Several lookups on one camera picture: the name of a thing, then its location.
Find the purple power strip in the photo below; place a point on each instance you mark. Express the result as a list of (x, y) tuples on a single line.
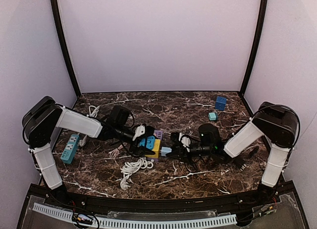
[(158, 134)]

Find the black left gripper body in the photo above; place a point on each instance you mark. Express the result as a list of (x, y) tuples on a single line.
[(141, 142)]

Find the teal small charger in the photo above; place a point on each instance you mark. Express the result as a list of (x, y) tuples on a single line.
[(213, 116)]

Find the light blue charger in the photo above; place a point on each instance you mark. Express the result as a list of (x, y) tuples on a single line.
[(165, 150)]

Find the blue adapter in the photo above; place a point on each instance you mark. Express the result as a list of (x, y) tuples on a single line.
[(148, 142)]

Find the teal power strip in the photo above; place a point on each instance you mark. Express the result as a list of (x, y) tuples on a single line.
[(70, 149)]

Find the black frame post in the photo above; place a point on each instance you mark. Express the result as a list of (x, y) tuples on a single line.
[(254, 47), (64, 47)]

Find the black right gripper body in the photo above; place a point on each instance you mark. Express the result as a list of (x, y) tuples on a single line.
[(182, 151)]

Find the white slotted cable duct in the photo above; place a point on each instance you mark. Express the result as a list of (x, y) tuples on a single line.
[(125, 220)]

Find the right black frame post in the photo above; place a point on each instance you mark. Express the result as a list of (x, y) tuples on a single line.
[(254, 47)]

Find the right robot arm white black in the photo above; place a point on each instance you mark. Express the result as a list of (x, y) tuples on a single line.
[(279, 124)]

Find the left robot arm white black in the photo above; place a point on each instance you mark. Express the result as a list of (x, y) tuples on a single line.
[(39, 124)]

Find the black front aluminium rail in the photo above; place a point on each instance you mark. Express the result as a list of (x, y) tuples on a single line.
[(240, 203)]

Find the black plug adapter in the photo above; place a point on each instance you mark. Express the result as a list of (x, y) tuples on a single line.
[(240, 163)]

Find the dark blue cube socket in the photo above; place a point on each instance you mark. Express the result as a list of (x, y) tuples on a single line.
[(220, 103)]

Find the left black frame post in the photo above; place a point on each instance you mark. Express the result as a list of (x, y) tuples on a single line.
[(64, 47)]

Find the yellow cube socket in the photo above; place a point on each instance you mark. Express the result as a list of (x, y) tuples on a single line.
[(155, 150)]

